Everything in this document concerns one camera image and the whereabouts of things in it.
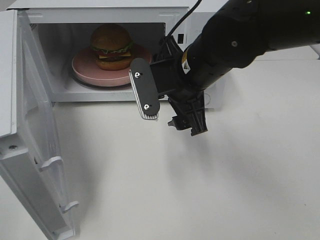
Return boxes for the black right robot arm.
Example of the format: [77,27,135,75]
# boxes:
[151,0,320,102]

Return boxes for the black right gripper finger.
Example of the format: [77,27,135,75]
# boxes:
[153,36,183,64]
[167,91,208,136]

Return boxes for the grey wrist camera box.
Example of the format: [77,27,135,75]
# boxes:
[128,58,160,121]

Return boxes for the burger with lettuce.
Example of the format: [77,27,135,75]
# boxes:
[90,23,134,71]

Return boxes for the round white door button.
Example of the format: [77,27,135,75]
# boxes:
[204,93,211,106]

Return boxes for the white microwave door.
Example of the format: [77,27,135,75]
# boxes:
[0,9,79,240]

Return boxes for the pink round plate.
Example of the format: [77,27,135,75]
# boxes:
[72,44,152,87]

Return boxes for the white microwave oven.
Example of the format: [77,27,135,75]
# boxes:
[6,0,226,112]

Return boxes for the black camera cable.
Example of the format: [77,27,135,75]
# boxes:
[159,0,203,46]

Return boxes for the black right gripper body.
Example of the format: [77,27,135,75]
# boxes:
[150,49,208,100]

